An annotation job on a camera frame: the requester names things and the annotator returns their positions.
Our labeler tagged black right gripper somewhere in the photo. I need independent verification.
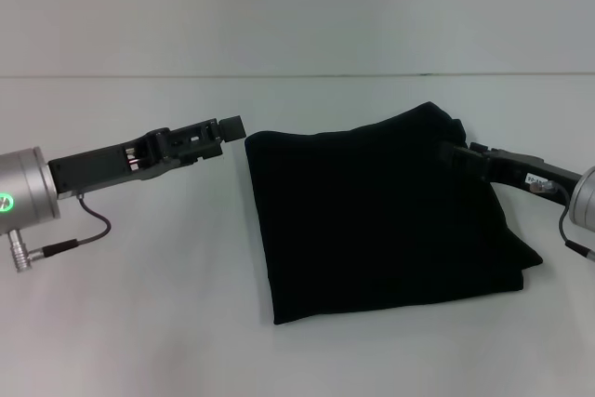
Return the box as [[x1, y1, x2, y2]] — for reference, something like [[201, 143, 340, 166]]
[[438, 138, 583, 208]]

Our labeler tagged reddish brown left arm cable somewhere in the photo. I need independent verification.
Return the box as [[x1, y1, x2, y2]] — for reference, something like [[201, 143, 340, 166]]
[[39, 191, 113, 259]]

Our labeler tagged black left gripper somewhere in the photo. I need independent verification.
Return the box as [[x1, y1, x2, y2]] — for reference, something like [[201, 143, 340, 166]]
[[47, 114, 247, 197]]

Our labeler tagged black FREE print t-shirt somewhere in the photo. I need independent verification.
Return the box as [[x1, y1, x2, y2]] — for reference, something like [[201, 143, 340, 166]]
[[244, 101, 545, 287]]

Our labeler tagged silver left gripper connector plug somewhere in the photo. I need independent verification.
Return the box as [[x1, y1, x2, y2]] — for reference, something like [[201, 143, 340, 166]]
[[7, 228, 44, 273]]

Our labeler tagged dark right arm cable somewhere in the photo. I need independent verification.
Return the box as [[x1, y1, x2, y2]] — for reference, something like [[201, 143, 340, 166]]
[[553, 181, 595, 261]]

